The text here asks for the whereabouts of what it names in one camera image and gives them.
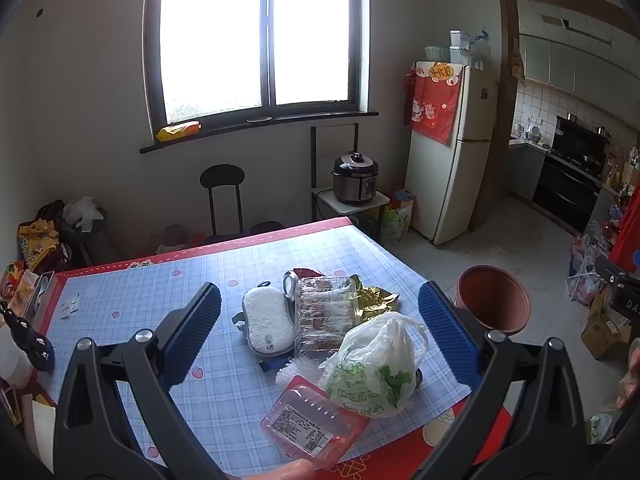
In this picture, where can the red printed cloth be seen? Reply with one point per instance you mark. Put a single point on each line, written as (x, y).
(432, 105)

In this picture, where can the gold foil bag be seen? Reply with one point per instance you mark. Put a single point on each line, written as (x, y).
(377, 302)

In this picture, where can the pale green white floor bag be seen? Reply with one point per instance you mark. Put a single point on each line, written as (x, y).
(600, 427)

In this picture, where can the clear stacked storage boxes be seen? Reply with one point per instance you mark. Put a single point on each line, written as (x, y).
(459, 47)

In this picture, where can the pile of plastic bags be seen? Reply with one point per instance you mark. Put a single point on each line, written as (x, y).
(585, 270)

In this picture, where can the orange shopping bag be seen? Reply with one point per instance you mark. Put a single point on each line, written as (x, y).
(404, 197)

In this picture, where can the black round side table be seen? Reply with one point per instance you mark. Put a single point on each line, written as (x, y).
(100, 245)

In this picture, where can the cream two door fridge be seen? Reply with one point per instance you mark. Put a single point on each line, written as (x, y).
(460, 180)

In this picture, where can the clear plastic food container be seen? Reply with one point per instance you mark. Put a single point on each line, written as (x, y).
(320, 320)

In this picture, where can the yellow clothes pile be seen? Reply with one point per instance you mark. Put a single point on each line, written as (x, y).
(37, 242)

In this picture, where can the red orange snack bag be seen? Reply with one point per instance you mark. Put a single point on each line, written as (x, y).
(11, 280)

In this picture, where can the pale green plastic tub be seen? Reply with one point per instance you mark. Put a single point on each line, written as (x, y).
(436, 54)

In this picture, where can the white booklet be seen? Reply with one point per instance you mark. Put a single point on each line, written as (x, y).
(42, 430)

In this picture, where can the dark maroon cloth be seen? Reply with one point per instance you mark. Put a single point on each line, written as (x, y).
(50, 210)

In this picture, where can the steel pot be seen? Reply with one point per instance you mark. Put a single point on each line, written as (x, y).
(572, 117)
(602, 132)

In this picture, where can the green white shopping bag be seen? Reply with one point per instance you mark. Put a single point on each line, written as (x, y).
(397, 222)

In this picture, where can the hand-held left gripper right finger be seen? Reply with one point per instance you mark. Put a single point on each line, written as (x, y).
(447, 335)

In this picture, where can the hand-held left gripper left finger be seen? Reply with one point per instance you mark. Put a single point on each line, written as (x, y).
(192, 340)

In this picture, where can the black gourd shaped bottle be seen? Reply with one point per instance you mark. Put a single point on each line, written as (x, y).
(32, 345)

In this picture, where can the white round lidded container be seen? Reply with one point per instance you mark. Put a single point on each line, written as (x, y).
(12, 360)

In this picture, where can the white pleated paper wrapper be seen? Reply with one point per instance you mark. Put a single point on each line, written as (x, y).
(289, 374)

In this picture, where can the small white sachet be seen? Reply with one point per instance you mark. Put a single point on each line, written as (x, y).
(75, 303)
(66, 311)

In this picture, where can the grey kitchen cabinets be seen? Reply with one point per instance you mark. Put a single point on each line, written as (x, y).
(527, 170)
(565, 67)

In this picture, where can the pink plastic meat tray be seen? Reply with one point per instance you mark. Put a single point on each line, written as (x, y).
(312, 422)

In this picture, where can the black integrated stove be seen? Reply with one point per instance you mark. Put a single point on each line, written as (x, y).
(570, 180)

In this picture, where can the brown plastic bin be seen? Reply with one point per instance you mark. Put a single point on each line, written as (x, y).
(492, 295)

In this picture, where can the row of condiment bottles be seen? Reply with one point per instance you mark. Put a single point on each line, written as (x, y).
(620, 175)

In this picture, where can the crushed red drink can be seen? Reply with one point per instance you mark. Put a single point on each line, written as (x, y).
(291, 284)

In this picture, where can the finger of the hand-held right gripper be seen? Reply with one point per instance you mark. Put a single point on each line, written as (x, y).
(620, 292)

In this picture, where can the grey lower kitchen cabinets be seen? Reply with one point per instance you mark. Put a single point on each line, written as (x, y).
(527, 170)

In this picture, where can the yellow orange bag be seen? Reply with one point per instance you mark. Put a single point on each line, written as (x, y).
(177, 131)

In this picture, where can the red hanging garment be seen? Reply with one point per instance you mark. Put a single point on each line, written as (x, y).
(627, 240)

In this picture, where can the black frame white side table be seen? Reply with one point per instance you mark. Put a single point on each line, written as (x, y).
(350, 210)

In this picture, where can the dark framed window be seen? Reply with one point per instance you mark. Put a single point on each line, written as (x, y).
(267, 35)

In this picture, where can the open cardboard box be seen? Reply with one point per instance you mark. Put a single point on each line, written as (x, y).
(602, 330)

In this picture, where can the person's left hand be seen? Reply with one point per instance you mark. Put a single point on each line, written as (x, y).
(292, 471)

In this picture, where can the grey upper kitchen cabinets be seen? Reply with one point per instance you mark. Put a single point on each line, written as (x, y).
(565, 67)

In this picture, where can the crumpled clear plastic bag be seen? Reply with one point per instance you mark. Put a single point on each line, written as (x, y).
(481, 50)

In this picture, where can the steel black pressure cooker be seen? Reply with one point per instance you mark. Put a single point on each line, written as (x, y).
(355, 180)

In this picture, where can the crumpled white plastic bag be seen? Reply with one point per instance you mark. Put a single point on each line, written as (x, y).
(82, 212)

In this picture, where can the white green printed plastic bag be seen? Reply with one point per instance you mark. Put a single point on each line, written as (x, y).
(375, 360)

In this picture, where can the grey metal tray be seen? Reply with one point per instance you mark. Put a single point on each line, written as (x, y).
(40, 292)

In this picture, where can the person's right hand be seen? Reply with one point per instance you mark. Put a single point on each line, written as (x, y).
(631, 380)

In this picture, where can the blue plaid tablecloth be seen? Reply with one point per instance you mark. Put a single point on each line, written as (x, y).
(150, 290)

